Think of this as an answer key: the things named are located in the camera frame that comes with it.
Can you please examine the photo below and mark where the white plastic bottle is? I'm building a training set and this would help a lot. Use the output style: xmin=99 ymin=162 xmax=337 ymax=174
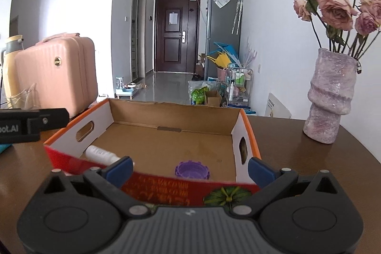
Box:
xmin=84 ymin=145 xmax=120 ymax=166

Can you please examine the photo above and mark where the purple plastic lid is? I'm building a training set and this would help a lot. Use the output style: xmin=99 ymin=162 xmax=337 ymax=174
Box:
xmin=175 ymin=160 xmax=210 ymax=180

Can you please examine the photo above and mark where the clear glass cup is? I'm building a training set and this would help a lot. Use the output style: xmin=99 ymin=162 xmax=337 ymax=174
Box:
xmin=7 ymin=83 xmax=41 ymax=110

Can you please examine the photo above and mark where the red cardboard fruit box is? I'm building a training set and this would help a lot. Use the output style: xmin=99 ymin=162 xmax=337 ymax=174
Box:
xmin=44 ymin=99 xmax=260 ymax=208

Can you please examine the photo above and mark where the pink hard-shell suitcase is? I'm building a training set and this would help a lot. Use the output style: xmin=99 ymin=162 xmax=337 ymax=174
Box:
xmin=15 ymin=34 xmax=98 ymax=118

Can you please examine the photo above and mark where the cream thermos jug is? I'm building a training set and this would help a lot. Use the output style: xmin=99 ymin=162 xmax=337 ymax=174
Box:
xmin=1 ymin=35 xmax=24 ymax=108

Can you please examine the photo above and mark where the metal trolley shelf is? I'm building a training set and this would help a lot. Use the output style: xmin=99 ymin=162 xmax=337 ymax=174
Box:
xmin=225 ymin=64 xmax=253 ymax=110

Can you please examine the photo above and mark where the small brown cardboard box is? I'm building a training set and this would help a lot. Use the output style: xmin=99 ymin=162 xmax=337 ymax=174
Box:
xmin=205 ymin=90 xmax=221 ymax=107

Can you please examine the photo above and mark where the green snack bag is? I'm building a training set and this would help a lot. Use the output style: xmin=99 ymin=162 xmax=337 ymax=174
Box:
xmin=190 ymin=86 xmax=209 ymax=105

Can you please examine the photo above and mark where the lilac textured vase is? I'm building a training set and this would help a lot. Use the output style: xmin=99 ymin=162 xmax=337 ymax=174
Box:
xmin=303 ymin=48 xmax=358 ymax=144

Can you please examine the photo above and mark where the dark brown entrance door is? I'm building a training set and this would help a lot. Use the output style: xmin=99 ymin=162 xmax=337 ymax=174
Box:
xmin=154 ymin=0 xmax=200 ymax=74

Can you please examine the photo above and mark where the dried pink rose bouquet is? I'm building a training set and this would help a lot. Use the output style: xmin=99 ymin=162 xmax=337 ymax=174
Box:
xmin=293 ymin=0 xmax=380 ymax=61

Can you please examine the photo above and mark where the grey refrigerator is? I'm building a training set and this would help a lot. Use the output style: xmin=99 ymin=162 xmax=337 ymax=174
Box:
xmin=203 ymin=0 xmax=244 ymax=80

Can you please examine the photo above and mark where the white board against wall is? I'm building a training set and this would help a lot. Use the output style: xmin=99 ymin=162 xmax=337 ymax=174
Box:
xmin=265 ymin=93 xmax=292 ymax=119

